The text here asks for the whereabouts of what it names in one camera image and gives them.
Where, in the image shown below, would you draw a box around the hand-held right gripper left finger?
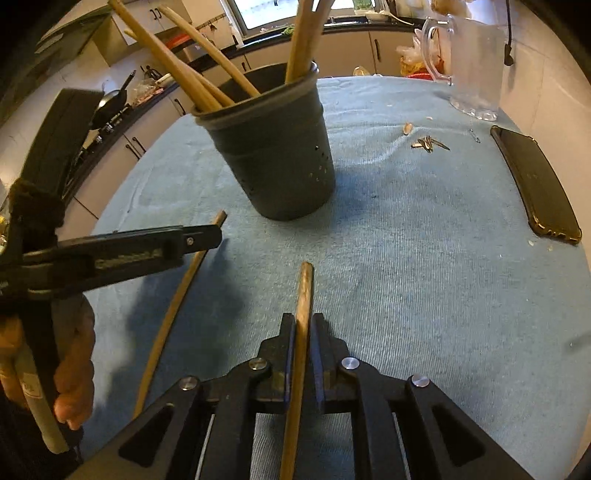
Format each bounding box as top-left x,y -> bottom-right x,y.
67,313 -> 297,480

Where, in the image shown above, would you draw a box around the range hood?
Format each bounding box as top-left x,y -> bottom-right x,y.
0,9 -> 116,125

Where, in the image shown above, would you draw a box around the gas stove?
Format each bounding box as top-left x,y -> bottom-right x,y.
69,106 -> 134,185

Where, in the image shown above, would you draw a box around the kitchen window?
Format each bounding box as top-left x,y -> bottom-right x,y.
222,0 -> 393,29

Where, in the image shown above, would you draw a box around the light wooden chopstick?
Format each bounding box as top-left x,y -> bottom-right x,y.
285,0 -> 320,85
278,261 -> 315,480
123,29 -> 235,108
300,0 -> 334,77
107,0 -> 223,112

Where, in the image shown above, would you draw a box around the black power cable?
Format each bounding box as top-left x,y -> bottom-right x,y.
502,0 -> 516,66

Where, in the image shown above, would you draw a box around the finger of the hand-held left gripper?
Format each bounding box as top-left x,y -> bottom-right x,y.
23,224 -> 223,297

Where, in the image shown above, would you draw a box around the pile of seed husks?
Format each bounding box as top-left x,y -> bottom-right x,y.
410,135 -> 451,154

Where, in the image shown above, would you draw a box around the white dish with ladle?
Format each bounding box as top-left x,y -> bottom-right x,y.
365,11 -> 416,26

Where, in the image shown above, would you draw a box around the dark green chopstick holder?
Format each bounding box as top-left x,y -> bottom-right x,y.
191,60 -> 337,221

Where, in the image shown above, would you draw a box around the black wok with lid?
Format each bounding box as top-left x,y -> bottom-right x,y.
90,69 -> 139,132

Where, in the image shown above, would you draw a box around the black smartphone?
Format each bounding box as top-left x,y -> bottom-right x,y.
489,124 -> 583,245

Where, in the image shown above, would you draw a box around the crumpled plastic bag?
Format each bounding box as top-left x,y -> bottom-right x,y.
127,76 -> 162,104

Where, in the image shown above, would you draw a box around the red plastic basin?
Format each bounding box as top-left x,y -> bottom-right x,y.
399,60 -> 437,79

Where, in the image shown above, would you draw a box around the beige wall cabinets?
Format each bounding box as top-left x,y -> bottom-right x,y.
92,0 -> 195,65

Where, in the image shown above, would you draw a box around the clear glass pitcher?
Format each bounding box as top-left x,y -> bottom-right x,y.
421,14 -> 508,121

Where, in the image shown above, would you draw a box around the curved wooden chopstick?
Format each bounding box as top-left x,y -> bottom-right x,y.
133,210 -> 228,420
158,4 -> 260,97

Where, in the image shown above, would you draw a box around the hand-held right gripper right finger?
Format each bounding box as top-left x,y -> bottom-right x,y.
310,313 -> 536,480

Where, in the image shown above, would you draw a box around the blue table cloth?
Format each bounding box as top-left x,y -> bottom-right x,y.
78,76 -> 591,480

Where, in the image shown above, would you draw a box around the person's left hand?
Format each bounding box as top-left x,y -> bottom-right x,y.
0,295 -> 96,431

